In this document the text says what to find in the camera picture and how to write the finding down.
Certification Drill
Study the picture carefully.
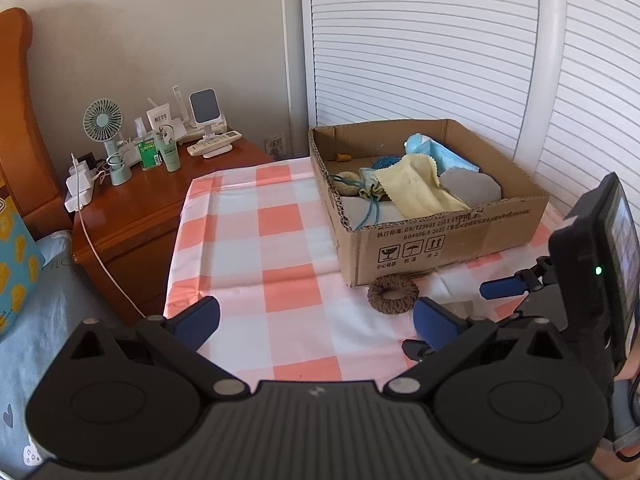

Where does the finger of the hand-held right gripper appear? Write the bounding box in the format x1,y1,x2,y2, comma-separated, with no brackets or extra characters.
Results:
401,339,436,361
480,257,551,301

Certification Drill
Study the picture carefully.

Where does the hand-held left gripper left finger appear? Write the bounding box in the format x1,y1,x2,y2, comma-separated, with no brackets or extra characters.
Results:
70,296,248,402

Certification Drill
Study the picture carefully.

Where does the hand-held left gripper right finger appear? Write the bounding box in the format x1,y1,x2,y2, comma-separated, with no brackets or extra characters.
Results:
384,297,568,402

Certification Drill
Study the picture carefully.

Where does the grey linen pouch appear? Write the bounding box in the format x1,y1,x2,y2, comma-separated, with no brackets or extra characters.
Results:
440,301,475,319

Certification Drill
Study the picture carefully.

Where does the brown cardboard box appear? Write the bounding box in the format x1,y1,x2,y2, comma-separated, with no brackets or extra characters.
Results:
307,119,550,288

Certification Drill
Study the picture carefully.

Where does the brown knitted scrunchie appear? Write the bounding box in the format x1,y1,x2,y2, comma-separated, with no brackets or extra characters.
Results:
367,275,418,316

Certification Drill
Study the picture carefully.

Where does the grey cloth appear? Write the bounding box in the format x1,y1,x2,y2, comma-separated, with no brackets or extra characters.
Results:
439,169,502,208

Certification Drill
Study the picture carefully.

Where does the white cloth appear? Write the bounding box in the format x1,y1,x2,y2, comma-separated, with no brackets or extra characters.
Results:
342,197,401,231

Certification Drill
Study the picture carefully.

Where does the yellow cleaning cloth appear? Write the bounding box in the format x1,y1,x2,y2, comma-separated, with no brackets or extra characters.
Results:
374,154,472,220

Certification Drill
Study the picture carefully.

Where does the blue face mask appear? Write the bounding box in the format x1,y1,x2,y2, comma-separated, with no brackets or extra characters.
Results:
406,147,482,176

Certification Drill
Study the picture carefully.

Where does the floral sachet with blue cord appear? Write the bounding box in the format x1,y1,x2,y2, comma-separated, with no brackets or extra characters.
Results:
356,152,402,228

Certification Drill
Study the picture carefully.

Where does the person's right forearm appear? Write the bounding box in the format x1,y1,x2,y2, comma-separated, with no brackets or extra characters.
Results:
597,360,640,480

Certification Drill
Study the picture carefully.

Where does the pink white checkered tablecloth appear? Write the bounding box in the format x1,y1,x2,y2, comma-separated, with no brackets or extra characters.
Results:
162,155,566,386

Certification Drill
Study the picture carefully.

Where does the wooden nightstand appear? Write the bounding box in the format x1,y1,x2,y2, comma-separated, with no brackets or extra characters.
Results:
71,137,275,326

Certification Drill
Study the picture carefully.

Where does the green tube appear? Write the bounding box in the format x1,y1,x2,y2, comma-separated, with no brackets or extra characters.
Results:
157,132,182,173

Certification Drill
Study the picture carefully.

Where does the green small box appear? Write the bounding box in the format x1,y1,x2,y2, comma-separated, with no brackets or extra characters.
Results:
137,140,162,169

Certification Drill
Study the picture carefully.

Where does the white remote control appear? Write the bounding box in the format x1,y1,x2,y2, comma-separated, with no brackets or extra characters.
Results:
187,131,242,157

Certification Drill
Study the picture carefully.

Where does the white power strip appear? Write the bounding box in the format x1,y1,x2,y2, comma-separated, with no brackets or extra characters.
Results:
64,152,101,213

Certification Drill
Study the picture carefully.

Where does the grey blue bedsheet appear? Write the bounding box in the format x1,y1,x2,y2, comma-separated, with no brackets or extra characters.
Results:
0,230,126,480

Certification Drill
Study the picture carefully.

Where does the white louvered wardrobe door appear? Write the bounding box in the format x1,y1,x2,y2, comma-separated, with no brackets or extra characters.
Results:
520,0,640,216
300,0,546,161

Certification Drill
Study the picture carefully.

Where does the blue yellow printed pillow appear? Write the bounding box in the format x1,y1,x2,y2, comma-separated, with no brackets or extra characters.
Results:
0,180,46,336

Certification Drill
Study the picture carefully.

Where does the white tube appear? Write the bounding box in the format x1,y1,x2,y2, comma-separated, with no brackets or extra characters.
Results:
146,101,176,133

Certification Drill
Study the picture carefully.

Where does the white phone stand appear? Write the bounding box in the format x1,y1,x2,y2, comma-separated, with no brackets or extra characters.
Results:
189,89,226,138

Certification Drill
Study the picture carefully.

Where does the green desk fan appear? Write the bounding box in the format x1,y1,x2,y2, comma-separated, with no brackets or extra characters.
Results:
82,99,133,187

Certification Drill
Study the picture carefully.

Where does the wooden headboard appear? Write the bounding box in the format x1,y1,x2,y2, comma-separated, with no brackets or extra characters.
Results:
0,7,73,241

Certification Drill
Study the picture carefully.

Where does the white power cable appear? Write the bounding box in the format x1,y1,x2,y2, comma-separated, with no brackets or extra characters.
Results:
75,210,146,321

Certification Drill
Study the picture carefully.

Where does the grey wrist strap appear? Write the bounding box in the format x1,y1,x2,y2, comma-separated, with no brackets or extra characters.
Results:
611,379,640,443

